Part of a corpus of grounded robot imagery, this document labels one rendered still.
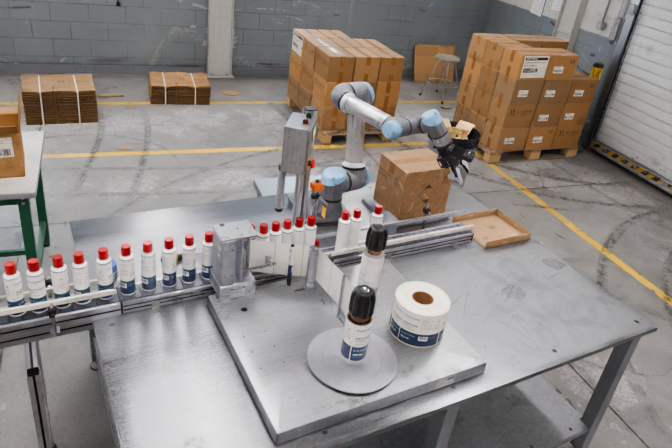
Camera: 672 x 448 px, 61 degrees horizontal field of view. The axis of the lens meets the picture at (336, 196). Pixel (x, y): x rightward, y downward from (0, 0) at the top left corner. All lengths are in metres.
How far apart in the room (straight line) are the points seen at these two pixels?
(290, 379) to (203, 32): 6.10
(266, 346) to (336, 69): 3.98
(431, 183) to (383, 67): 3.09
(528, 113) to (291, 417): 4.80
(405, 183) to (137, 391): 1.54
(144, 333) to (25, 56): 5.78
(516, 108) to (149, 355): 4.68
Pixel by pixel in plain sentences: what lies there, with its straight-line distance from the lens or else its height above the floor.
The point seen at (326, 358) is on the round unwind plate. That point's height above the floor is 0.89.
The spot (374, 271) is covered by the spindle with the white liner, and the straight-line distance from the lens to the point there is 2.24.
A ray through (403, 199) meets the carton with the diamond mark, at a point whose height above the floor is 0.97.
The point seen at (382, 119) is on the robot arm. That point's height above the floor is 1.45.
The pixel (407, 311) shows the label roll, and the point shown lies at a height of 1.02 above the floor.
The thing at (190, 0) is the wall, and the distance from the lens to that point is 7.51.
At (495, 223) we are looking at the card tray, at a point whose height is 0.83.
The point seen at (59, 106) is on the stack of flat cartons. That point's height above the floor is 0.17.
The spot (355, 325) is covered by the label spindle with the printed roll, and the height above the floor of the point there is 1.07.
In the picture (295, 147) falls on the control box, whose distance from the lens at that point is 2.20.
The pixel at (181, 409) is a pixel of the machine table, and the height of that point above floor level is 0.83.
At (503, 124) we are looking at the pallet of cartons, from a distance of 6.00.
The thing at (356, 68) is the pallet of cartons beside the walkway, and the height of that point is 0.78.
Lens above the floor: 2.27
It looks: 28 degrees down
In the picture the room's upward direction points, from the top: 8 degrees clockwise
